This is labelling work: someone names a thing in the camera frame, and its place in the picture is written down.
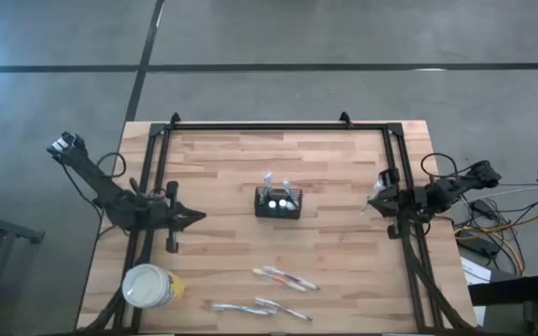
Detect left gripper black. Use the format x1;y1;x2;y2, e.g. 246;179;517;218
149;180;206;255

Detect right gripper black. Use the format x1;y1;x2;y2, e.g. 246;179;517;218
369;167;415;240

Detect blue white bagged toothbrush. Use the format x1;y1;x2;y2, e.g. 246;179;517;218
281;178;301;210
263;171;276;206
212;302;275;315

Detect yellow canister white lid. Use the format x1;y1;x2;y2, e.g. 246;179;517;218
121;263;186;309

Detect black power brick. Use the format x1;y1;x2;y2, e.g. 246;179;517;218
460;235;502;258

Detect white paper sheet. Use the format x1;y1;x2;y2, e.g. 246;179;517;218
460;256;492;287

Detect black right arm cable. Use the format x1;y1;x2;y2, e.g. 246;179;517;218
419;152;460;181

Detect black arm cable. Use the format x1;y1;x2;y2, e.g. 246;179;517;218
96;152;128;180
419;152;460;181

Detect black wire caddy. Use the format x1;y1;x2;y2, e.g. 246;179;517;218
254;186;304;219

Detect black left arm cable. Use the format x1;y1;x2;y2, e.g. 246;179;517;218
96;152;128;180

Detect yellow cable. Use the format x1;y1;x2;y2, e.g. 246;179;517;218
453;218;527;276

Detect black floor cable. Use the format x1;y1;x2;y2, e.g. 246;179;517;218
60;160;105;223

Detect black table rail frame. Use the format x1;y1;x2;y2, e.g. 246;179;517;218
75;110;483;336

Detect dark metal furniture frame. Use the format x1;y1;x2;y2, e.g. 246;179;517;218
0;204;46;336

